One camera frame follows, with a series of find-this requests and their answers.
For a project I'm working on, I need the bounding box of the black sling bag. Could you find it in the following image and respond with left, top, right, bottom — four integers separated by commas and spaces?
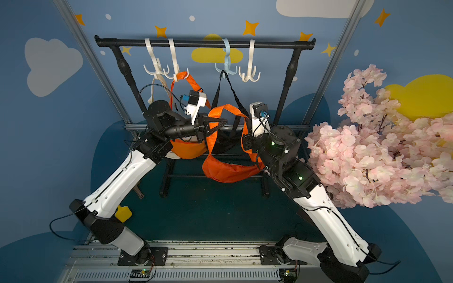
211, 70, 249, 154

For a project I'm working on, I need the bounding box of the orange sling bag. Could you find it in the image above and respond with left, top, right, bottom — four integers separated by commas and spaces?
171, 71, 207, 160

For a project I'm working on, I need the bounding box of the orange waist bag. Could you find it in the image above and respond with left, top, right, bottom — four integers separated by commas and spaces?
202, 104, 265, 183

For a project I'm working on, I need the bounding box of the white canvas bag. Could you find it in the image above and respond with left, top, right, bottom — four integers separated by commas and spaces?
147, 75, 173, 104

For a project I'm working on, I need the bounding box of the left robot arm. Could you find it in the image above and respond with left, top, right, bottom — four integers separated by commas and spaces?
70, 86, 212, 266

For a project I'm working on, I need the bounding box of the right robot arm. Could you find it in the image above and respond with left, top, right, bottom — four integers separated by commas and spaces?
242, 122, 382, 283

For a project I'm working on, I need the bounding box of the white hook far right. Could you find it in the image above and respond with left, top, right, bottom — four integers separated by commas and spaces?
238, 40, 261, 83

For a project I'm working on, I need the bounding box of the white hook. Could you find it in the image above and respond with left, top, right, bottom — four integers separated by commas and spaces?
143, 38, 169, 80
238, 40, 261, 83

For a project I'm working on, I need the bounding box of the light blue hook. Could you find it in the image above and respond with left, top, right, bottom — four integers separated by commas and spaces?
215, 38, 238, 79

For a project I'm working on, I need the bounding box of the white hook far left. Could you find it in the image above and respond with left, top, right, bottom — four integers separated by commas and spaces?
143, 38, 169, 80

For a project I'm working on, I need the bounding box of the black clothes rack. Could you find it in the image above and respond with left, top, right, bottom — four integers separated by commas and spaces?
94, 35, 316, 198

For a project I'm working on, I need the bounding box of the yellow plastic scoop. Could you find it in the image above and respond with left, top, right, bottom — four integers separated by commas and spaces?
114, 205, 132, 223

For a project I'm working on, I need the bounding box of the pink cherry blossom tree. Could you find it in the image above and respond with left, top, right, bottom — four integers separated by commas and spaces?
306, 64, 453, 208

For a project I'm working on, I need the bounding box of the right controller board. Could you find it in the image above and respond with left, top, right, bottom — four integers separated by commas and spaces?
278, 269, 298, 283

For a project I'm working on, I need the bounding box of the controller board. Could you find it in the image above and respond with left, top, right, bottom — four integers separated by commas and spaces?
278, 269, 298, 283
128, 269, 151, 283

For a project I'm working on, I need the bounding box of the left controller board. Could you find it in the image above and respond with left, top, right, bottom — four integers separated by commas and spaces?
128, 269, 151, 283

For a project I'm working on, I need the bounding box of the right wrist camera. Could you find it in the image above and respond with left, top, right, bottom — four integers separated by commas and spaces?
250, 101, 270, 138

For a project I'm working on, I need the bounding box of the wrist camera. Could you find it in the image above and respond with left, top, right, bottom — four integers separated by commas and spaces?
250, 101, 270, 138
182, 90, 207, 125

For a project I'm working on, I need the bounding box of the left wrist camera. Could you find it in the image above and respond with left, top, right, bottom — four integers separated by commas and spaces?
182, 90, 207, 125

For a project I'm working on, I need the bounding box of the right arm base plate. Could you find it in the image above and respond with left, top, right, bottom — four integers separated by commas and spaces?
258, 245, 296, 265

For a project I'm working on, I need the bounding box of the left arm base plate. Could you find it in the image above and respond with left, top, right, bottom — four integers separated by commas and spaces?
117, 246, 168, 266

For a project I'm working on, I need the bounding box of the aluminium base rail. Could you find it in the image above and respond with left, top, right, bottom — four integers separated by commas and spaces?
59, 241, 321, 283

